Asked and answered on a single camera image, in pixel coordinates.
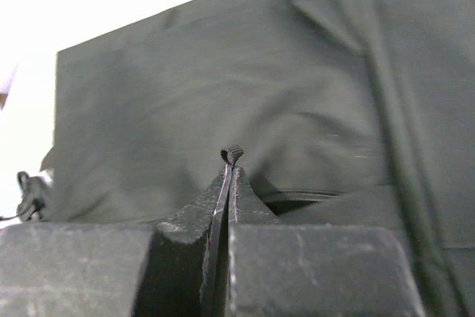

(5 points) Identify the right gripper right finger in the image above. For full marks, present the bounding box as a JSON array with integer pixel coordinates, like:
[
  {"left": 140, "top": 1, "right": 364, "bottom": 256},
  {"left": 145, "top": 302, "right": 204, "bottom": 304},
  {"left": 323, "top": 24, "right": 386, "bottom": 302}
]
[{"left": 228, "top": 167, "right": 425, "bottom": 316}]

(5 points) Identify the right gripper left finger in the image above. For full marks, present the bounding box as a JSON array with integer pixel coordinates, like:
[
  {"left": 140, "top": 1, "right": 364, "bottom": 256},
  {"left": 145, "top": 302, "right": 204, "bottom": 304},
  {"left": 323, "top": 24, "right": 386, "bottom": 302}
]
[{"left": 1, "top": 171, "right": 227, "bottom": 316}]

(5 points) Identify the black backpack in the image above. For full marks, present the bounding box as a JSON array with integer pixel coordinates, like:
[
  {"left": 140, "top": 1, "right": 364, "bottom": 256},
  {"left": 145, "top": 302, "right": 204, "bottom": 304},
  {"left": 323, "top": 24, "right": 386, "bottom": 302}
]
[{"left": 18, "top": 0, "right": 474, "bottom": 316}]

